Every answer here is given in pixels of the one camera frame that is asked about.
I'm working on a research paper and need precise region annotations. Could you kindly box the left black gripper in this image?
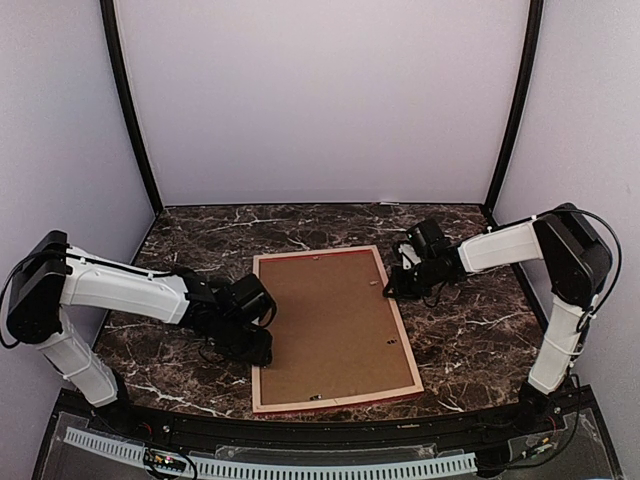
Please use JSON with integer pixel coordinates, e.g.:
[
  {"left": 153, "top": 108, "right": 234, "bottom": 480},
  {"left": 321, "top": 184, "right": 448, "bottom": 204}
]
[{"left": 213, "top": 315, "right": 272, "bottom": 366}]

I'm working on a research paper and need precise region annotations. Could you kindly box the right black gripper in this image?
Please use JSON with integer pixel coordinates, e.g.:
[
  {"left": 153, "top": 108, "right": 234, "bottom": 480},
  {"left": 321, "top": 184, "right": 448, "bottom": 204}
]
[{"left": 383, "top": 257, "right": 446, "bottom": 301}]

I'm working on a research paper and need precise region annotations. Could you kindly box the red wooden picture frame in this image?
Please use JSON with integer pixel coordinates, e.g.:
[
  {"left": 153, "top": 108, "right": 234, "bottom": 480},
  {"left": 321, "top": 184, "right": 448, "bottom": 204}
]
[{"left": 249, "top": 244, "right": 424, "bottom": 415}]

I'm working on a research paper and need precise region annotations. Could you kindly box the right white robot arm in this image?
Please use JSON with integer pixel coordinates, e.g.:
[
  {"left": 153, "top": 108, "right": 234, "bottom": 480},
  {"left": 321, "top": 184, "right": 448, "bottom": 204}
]
[{"left": 383, "top": 203, "right": 622, "bottom": 434}]

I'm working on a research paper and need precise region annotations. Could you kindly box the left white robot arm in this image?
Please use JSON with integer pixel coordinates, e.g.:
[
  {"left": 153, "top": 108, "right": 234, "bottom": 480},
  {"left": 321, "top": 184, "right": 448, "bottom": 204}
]
[{"left": 1, "top": 230, "right": 277, "bottom": 436}]

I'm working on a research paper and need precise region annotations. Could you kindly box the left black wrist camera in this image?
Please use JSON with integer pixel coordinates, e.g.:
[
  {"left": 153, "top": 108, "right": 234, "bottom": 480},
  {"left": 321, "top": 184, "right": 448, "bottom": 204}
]
[{"left": 229, "top": 274, "right": 277, "bottom": 328}]

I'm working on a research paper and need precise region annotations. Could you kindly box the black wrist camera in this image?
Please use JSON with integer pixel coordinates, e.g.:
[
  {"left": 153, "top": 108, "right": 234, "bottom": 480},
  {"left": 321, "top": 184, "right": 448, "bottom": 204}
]
[
  {"left": 229, "top": 274, "right": 277, "bottom": 328},
  {"left": 406, "top": 218, "right": 450, "bottom": 259}
]

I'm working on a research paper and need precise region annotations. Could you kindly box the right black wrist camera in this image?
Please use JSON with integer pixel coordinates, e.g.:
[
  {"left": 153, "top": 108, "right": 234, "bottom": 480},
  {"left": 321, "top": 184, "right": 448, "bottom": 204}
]
[{"left": 406, "top": 218, "right": 450, "bottom": 259}]

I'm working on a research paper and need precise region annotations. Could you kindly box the white cable duct strip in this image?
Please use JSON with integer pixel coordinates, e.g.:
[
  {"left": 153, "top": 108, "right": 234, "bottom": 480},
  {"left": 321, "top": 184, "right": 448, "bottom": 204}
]
[{"left": 63, "top": 427, "right": 478, "bottom": 479}]

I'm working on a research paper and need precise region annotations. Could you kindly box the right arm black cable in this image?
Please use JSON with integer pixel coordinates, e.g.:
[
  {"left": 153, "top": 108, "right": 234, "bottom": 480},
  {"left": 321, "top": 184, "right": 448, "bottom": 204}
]
[{"left": 549, "top": 208, "right": 622, "bottom": 331}]

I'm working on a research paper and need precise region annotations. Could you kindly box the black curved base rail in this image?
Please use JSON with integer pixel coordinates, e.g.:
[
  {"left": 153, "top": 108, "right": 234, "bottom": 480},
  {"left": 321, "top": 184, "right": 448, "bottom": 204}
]
[{"left": 49, "top": 384, "right": 596, "bottom": 456}]

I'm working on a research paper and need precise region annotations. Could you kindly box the right black corner post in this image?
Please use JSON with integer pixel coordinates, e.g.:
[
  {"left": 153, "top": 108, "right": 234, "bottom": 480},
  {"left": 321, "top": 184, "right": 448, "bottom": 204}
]
[{"left": 483, "top": 0, "right": 544, "bottom": 213}]

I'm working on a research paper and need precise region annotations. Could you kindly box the black corner post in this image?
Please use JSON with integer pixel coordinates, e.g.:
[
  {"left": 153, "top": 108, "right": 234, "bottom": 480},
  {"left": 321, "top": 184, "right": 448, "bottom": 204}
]
[
  {"left": 99, "top": 0, "right": 164, "bottom": 216},
  {"left": 483, "top": 0, "right": 544, "bottom": 213}
]

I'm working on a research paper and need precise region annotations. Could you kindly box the left black corner post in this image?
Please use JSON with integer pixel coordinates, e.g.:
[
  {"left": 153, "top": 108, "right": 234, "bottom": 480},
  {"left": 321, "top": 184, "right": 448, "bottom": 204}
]
[{"left": 99, "top": 0, "right": 164, "bottom": 216}]

